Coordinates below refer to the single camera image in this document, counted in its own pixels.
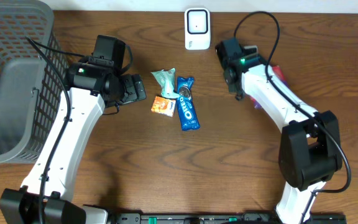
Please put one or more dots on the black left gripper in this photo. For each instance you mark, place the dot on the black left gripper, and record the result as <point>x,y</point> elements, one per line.
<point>132,88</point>

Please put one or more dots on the orange snack packet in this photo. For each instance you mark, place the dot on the orange snack packet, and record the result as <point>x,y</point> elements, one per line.
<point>163,106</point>

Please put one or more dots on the mint green snack packet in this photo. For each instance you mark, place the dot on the mint green snack packet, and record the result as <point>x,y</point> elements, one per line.
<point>166,79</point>

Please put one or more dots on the blue Oreo cookie packet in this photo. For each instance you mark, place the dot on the blue Oreo cookie packet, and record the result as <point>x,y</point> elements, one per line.
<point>185,106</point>

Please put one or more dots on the purple red snack packet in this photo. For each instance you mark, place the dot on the purple red snack packet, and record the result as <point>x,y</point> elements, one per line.
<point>278,72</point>

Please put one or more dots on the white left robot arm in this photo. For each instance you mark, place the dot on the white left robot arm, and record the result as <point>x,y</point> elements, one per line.
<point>46,194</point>

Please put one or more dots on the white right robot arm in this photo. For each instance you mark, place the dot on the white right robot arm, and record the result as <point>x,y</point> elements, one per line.
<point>307,157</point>

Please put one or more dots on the white barcode scanner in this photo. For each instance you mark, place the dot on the white barcode scanner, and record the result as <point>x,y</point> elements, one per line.
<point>197,28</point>

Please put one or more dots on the grey plastic mesh basket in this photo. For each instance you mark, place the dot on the grey plastic mesh basket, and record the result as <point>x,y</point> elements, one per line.
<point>29,89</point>

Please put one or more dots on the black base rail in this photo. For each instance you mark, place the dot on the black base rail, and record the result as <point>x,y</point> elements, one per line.
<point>136,218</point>

